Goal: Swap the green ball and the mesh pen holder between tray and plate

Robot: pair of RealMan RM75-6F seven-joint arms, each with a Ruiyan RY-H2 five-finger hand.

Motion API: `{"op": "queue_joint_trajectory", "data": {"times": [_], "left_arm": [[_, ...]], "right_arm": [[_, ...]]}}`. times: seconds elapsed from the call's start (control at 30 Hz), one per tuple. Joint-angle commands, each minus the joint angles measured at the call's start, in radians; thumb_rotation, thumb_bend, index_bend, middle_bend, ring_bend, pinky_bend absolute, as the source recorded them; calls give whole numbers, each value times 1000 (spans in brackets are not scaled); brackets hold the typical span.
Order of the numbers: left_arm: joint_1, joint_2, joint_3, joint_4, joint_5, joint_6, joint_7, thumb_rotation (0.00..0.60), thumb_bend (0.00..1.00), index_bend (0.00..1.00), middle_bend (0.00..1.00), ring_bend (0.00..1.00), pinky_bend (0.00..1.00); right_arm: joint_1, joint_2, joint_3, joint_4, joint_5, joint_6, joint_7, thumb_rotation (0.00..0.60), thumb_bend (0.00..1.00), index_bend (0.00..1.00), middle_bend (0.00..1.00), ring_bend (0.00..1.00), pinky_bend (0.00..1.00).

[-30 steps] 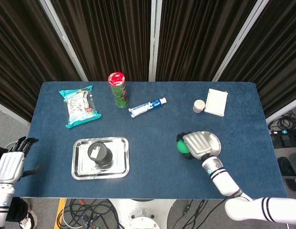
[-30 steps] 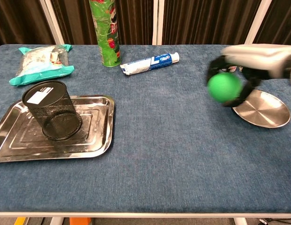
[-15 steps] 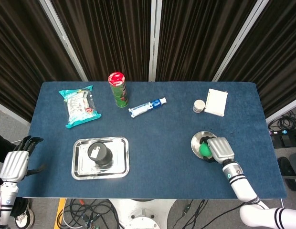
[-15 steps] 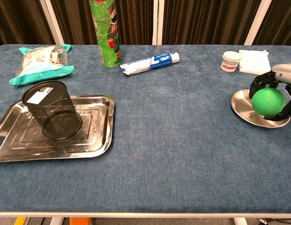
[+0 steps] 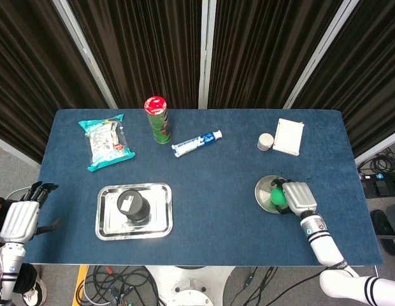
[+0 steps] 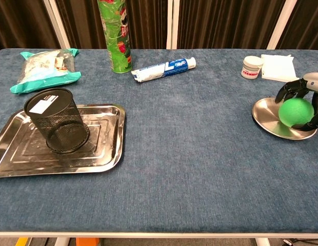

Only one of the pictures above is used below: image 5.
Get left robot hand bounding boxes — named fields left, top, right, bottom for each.
left=0, top=181, right=63, bottom=245

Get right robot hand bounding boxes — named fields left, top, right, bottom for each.
left=269, top=178, right=319, bottom=218

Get green rubber ball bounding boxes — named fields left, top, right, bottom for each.
left=269, top=187, right=288, bottom=205

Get black mesh pen cup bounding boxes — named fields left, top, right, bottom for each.
left=117, top=189, right=152, bottom=223

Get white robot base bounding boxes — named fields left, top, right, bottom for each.
left=145, top=266, right=237, bottom=306

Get round steel plate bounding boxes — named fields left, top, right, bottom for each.
left=254, top=175, right=297, bottom=215

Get white flat box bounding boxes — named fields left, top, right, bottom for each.
left=272, top=118, right=305, bottom=157

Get white jar red label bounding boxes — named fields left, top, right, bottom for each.
left=257, top=133, right=275, bottom=152

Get white sneaker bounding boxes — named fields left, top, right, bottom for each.
left=22, top=279, right=48, bottom=306

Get blue table mat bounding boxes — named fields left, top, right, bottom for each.
left=24, top=108, right=384, bottom=267

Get teal snack bag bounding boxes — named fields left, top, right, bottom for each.
left=78, top=113, right=136, bottom=173

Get blue white toothpaste tube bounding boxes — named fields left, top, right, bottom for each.
left=171, top=129, right=224, bottom=159

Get dark brown curtain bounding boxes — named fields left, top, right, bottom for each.
left=208, top=0, right=352, bottom=110
left=0, top=0, right=110, bottom=164
left=68, top=0, right=205, bottom=110
left=292, top=0, right=395, bottom=157

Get rectangular steel tray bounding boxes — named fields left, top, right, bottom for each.
left=95, top=182, right=173, bottom=242

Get green chips can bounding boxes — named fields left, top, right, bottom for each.
left=144, top=95, right=172, bottom=145

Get black coiled floor cables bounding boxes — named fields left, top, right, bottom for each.
left=357, top=147, right=395, bottom=179

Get black floor cable bundle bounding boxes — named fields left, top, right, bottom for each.
left=76, top=266, right=161, bottom=306

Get white partition post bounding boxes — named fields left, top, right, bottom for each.
left=197, top=0, right=218, bottom=110
left=52, top=0, right=119, bottom=110
left=282, top=0, right=361, bottom=110

